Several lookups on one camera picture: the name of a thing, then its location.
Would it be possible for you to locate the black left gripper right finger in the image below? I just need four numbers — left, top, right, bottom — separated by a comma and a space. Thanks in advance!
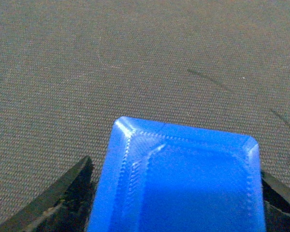
261, 171, 290, 232

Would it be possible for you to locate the blue block part with knob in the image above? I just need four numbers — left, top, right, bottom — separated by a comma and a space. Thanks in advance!
87, 116, 266, 232

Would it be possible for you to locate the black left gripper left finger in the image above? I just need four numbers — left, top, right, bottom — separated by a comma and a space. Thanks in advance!
0, 156, 94, 232

